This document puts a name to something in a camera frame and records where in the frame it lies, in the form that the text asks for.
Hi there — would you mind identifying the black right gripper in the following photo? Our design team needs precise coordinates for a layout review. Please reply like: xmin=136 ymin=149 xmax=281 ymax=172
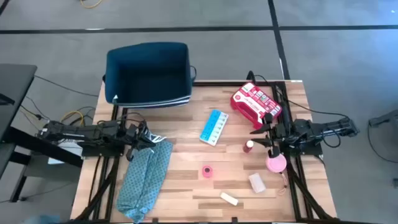
xmin=249 ymin=113 xmax=289 ymax=158

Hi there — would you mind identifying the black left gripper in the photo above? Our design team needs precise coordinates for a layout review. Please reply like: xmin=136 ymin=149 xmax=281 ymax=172
xmin=124 ymin=121 xmax=157 ymax=161

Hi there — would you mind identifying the pink round case with strap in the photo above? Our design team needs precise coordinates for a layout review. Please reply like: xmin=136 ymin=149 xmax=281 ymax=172
xmin=265 ymin=152 xmax=289 ymax=196

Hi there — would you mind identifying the red first aid kit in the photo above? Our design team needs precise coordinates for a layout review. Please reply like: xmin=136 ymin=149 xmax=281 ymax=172
xmin=229 ymin=82 xmax=283 ymax=130

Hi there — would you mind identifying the teal patterned cloth pouch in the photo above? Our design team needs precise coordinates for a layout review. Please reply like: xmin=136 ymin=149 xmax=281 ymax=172
xmin=116 ymin=133 xmax=174 ymax=224

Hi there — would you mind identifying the pink bandage roll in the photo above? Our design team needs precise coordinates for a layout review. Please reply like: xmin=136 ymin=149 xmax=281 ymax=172
xmin=201 ymin=165 xmax=214 ymax=179

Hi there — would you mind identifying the small white bar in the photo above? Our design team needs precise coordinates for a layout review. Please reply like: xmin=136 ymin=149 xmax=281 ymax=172
xmin=220 ymin=192 xmax=239 ymax=207

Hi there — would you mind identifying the dark blue fabric basket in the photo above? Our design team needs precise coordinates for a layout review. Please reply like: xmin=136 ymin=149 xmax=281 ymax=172
xmin=102 ymin=42 xmax=197 ymax=109

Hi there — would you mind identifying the blue white pill organizer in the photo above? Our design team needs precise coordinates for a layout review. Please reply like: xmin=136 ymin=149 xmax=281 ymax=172
xmin=199 ymin=108 xmax=229 ymax=147

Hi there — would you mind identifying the white paper sheet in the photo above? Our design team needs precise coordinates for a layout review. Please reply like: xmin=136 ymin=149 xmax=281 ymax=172
xmin=48 ymin=138 xmax=85 ymax=165

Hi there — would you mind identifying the black stand base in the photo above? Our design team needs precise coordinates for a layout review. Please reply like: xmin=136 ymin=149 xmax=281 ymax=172
xmin=368 ymin=108 xmax=398 ymax=128

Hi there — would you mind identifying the blue blurry object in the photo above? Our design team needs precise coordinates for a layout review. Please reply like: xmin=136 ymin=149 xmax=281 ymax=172
xmin=23 ymin=214 xmax=62 ymax=224

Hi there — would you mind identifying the black desk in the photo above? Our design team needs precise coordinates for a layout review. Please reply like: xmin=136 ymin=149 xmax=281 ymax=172
xmin=0 ymin=63 xmax=85 ymax=203

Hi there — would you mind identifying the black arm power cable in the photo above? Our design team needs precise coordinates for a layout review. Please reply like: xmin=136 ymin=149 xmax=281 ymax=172
xmin=247 ymin=70 xmax=351 ymax=119

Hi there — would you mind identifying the yellow cable by desk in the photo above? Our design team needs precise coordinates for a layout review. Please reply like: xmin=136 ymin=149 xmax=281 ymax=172
xmin=58 ymin=110 xmax=86 ymax=127

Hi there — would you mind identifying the thin black floor cable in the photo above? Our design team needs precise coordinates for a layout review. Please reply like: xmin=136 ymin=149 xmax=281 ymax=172
xmin=33 ymin=74 xmax=100 ymax=98

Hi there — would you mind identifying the black looping floor cable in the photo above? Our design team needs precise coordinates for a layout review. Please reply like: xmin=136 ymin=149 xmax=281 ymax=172
xmin=368 ymin=123 xmax=398 ymax=164

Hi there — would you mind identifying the long black floor cable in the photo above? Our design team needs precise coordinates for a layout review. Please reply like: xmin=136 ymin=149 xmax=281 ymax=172
xmin=0 ymin=180 xmax=77 ymax=205

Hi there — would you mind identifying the yellow floor cable loop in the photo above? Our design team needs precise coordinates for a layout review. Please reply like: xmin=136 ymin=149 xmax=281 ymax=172
xmin=79 ymin=0 xmax=103 ymax=9

